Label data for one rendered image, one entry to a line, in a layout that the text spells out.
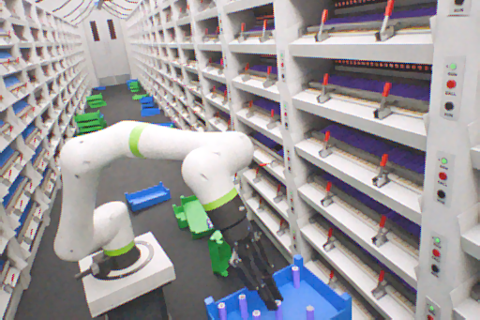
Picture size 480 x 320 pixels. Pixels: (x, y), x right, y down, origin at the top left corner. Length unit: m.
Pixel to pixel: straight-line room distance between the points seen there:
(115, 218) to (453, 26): 1.20
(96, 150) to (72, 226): 0.31
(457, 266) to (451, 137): 0.29
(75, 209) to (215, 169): 0.57
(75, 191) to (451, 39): 1.03
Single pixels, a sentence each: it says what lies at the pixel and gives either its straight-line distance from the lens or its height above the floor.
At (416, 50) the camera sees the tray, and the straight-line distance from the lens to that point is 0.84.
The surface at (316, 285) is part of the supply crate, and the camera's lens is 1.03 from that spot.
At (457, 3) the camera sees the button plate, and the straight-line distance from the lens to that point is 0.77.
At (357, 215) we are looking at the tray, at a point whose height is 0.56.
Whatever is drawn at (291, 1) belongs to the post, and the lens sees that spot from 1.30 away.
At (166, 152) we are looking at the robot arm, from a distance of 1.02.
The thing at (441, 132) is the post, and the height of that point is 0.94.
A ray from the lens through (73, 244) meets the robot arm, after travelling 1.33.
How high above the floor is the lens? 1.19
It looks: 19 degrees down
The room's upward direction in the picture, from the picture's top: 7 degrees counter-clockwise
